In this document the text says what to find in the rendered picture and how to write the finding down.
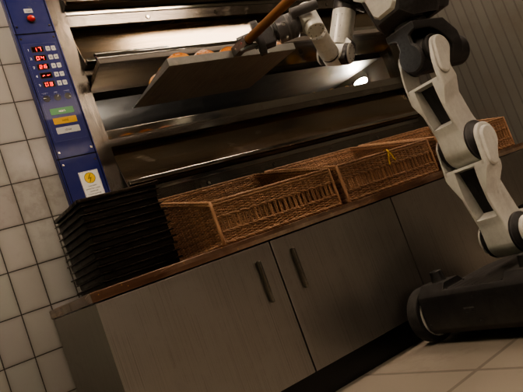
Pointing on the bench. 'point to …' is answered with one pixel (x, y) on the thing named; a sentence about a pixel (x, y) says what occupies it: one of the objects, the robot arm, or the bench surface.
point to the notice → (91, 183)
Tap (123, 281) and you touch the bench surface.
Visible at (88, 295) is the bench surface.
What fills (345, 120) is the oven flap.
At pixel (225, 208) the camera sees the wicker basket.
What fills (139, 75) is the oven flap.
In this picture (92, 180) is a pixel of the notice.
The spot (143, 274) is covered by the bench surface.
